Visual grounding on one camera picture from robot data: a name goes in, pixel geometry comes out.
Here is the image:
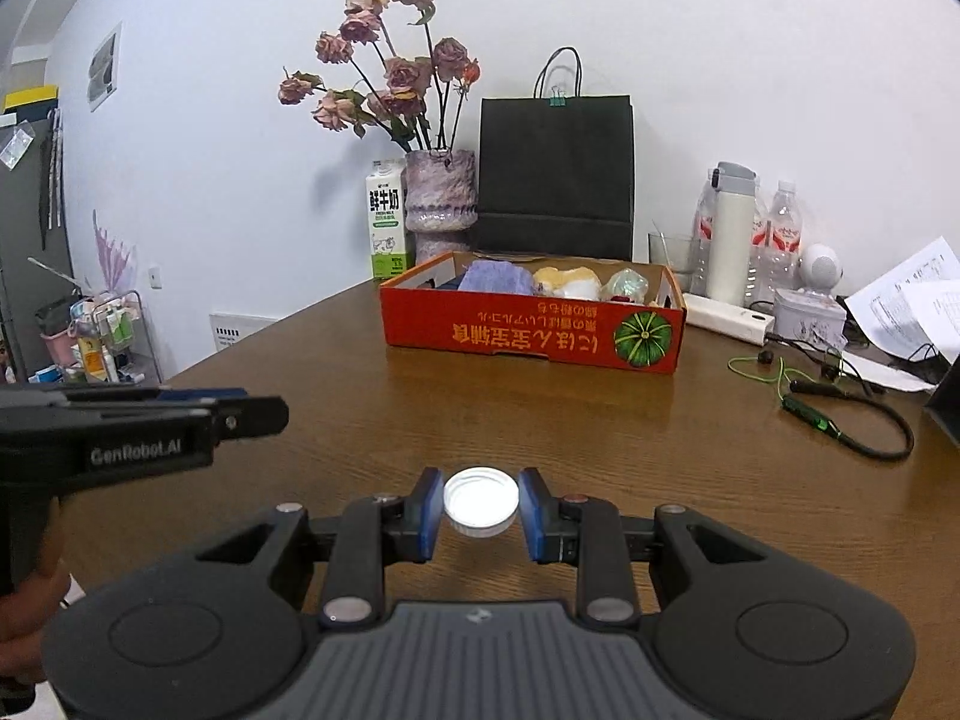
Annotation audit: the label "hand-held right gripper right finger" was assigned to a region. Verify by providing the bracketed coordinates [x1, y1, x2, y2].
[517, 466, 767, 627]

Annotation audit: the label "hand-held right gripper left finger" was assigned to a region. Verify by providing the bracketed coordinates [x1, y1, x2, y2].
[193, 466, 445, 627]

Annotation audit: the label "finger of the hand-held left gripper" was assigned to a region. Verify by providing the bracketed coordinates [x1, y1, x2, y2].
[210, 394, 290, 442]
[64, 385, 250, 403]

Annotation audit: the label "white ribbed bottle cap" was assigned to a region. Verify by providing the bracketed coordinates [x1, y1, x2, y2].
[442, 467, 520, 539]

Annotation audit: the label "red cardboard box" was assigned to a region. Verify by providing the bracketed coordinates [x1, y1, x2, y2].
[379, 251, 687, 374]

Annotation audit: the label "yellow white plush hamster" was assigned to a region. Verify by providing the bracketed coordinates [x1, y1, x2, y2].
[532, 264, 602, 301]

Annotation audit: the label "purple woven cloth pouch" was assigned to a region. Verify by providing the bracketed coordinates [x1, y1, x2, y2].
[457, 260, 535, 296]

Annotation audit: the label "iridescent plastic wrap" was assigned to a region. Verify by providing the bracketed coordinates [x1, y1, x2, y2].
[600, 268, 652, 301]

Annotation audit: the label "wooden desktop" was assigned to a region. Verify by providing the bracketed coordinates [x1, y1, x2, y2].
[161, 270, 960, 720]

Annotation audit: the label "person's left hand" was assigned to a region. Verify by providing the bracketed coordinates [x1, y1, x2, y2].
[0, 532, 76, 691]

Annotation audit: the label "dark grey door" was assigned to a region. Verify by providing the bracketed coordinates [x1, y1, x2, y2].
[0, 111, 76, 383]

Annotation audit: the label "white green milk carton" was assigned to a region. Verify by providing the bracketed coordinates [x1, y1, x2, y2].
[365, 159, 410, 280]

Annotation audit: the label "white power bank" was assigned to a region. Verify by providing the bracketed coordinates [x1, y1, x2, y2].
[684, 292, 775, 346]

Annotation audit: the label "clear glass cup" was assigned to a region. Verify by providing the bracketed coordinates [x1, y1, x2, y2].
[649, 232, 695, 293]

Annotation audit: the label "purple textured vase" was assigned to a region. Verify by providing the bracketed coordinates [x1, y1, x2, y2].
[403, 148, 479, 265]

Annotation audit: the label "green neckband earphones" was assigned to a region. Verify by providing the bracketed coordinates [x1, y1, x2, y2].
[729, 351, 916, 460]

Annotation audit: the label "clear water bottle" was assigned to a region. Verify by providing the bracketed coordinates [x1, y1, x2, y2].
[750, 180, 802, 308]
[688, 172, 717, 295]

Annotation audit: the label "white thermos bottle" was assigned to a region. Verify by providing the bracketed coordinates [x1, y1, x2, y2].
[709, 162, 758, 308]

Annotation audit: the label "white printed tin box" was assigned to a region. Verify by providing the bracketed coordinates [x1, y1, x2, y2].
[772, 289, 848, 350]

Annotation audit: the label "black paper bag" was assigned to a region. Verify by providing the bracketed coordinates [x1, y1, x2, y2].
[478, 46, 635, 263]

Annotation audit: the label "dried pink flowers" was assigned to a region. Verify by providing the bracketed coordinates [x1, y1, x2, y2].
[277, 0, 481, 158]

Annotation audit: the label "white round robot speaker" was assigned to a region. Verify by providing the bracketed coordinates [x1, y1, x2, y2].
[799, 244, 845, 297]

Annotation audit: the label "white paper sheet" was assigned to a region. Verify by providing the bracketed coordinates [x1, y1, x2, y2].
[844, 351, 938, 393]

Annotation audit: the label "black flat object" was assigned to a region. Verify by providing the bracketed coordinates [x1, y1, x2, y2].
[926, 360, 960, 452]

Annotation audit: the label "printed paper sheets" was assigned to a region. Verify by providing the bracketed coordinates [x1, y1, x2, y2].
[844, 236, 960, 365]

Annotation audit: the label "wire storage cart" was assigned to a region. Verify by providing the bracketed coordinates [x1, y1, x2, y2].
[30, 291, 162, 385]

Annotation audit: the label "purple plant wall sticker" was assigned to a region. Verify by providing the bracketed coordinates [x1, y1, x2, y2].
[91, 210, 140, 293]

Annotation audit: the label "grey wall fuse panel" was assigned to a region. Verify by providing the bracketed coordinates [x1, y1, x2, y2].
[86, 22, 122, 112]

